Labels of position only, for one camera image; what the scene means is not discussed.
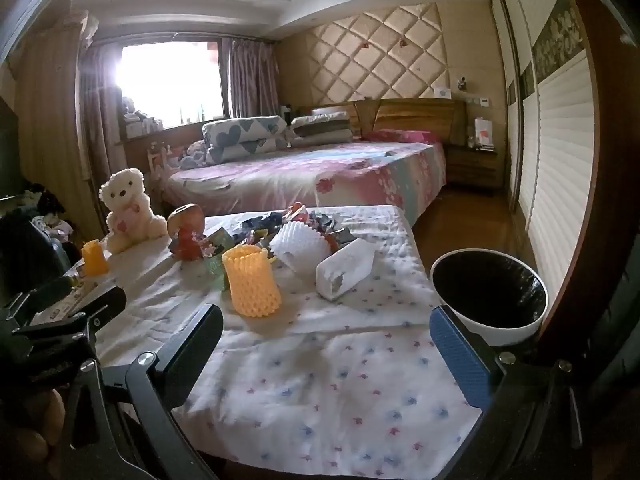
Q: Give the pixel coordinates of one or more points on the white paper bag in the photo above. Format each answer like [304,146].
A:
[482,132]

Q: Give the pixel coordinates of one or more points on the small white frame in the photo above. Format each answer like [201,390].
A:
[442,93]

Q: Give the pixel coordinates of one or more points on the red snack packet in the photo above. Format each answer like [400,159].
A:
[187,246]

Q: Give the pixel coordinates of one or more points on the white foam net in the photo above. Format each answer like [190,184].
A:
[300,245]

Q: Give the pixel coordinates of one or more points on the bed with pink floral sheet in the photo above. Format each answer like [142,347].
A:
[300,170]

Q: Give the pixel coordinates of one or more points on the mauve curtain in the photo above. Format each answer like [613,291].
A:
[97,110]
[250,80]

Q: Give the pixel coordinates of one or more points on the person's left hand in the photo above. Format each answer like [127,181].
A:
[35,440]

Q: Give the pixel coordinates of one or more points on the black suitcase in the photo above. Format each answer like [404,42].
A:
[30,250]

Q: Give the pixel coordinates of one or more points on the brown striped pillow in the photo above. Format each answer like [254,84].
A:
[320,122]

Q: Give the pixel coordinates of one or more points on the window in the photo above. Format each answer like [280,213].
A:
[170,85]

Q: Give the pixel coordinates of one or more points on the small figurine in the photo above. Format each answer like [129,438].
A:
[463,82]

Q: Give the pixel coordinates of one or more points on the black television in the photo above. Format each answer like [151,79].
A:
[7,150]

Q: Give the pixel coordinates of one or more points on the pile of snack wrappers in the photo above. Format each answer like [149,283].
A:
[255,225]

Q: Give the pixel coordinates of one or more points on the boxes on window ledge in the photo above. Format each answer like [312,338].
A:
[142,122]

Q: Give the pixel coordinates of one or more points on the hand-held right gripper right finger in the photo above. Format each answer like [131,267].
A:
[460,355]

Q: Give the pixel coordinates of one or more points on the white bin with black liner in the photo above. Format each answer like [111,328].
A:
[487,285]

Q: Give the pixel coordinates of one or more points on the folded heart print quilt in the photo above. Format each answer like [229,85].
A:
[240,135]

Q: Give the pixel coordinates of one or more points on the wooden headboard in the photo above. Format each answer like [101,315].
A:
[410,115]

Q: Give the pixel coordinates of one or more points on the large orange foam net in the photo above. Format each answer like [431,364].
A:
[250,280]

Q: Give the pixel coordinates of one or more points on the pink pillow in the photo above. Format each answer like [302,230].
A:
[395,135]

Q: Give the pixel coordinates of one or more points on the wooden nightstand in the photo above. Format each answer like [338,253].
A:
[472,167]

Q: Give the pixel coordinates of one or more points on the white foam block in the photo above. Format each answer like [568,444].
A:
[345,265]

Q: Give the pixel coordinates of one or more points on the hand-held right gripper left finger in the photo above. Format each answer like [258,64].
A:
[197,347]

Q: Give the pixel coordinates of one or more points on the white floral table cloth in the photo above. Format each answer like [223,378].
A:
[325,360]

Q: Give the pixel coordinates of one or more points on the white sliding wardrobe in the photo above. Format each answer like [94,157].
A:
[555,160]

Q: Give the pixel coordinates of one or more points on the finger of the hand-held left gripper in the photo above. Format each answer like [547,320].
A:
[52,287]
[97,305]

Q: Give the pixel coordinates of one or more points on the cream teddy bear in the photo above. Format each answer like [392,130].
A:
[130,210]

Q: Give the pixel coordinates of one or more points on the small white chair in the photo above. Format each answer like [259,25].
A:
[159,160]

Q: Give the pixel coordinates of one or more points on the dark clothes heap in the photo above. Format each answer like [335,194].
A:
[45,202]

